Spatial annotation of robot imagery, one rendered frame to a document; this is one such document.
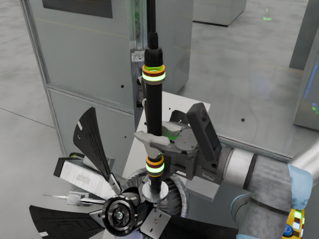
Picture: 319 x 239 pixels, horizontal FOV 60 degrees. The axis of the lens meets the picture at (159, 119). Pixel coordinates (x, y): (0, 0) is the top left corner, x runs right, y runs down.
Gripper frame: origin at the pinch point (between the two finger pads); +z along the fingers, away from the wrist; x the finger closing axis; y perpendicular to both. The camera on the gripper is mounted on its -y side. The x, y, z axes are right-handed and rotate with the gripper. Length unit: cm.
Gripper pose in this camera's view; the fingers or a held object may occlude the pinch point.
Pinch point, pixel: (144, 127)
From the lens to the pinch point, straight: 63.6
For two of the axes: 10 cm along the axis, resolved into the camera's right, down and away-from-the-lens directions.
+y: -0.1, 8.1, 5.8
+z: -8.8, -2.8, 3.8
